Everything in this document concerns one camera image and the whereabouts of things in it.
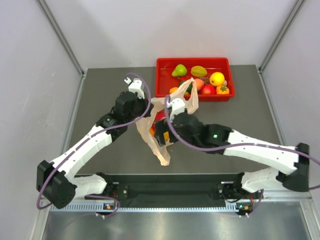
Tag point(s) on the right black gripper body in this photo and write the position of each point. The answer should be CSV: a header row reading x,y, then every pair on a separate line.
x,y
163,126

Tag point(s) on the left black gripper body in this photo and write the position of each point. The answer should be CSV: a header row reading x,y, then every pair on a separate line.
x,y
140,109

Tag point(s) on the translucent banana print plastic bag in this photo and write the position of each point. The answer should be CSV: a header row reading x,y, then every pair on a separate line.
x,y
144,124

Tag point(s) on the red strawberry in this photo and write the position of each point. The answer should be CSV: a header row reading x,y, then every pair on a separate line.
x,y
159,116

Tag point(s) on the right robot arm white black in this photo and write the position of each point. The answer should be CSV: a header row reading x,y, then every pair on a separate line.
x,y
287,166

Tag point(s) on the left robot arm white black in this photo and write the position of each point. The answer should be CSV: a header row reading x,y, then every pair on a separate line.
x,y
56,180

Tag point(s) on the orange fruit in bag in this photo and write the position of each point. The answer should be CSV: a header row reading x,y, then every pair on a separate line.
x,y
151,131

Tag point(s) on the yellow orange fruit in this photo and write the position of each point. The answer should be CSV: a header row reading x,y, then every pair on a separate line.
x,y
217,79

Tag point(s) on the yellow green mango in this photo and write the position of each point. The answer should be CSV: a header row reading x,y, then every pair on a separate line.
x,y
173,89

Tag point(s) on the green avocado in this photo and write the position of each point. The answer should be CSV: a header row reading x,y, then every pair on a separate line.
x,y
190,87

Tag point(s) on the pink peach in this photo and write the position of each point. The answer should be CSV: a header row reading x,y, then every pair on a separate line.
x,y
199,84

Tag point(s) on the red apple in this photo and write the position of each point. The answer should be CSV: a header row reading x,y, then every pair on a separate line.
x,y
208,89

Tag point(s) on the red plastic tray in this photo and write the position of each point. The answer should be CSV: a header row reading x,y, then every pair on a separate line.
x,y
164,80

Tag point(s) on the green pear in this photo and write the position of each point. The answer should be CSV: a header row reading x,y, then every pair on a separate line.
x,y
179,71

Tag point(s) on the orange persimmon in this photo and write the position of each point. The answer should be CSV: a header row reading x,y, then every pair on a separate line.
x,y
222,90

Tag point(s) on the yellow starfruit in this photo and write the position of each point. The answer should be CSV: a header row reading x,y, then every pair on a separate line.
x,y
198,71

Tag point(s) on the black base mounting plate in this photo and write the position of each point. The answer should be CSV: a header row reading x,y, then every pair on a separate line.
x,y
174,190

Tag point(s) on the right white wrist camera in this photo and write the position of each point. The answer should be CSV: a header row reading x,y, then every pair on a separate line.
x,y
175,107

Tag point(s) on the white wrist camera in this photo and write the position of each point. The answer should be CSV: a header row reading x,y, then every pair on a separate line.
x,y
136,86
175,107

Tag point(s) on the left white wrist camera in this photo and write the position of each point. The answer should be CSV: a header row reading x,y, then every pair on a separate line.
x,y
136,86

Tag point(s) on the grey slotted cable duct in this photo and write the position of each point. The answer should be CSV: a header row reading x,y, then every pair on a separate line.
x,y
102,207

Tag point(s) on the aluminium frame rail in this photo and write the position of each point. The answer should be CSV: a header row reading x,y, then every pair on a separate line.
x,y
285,196

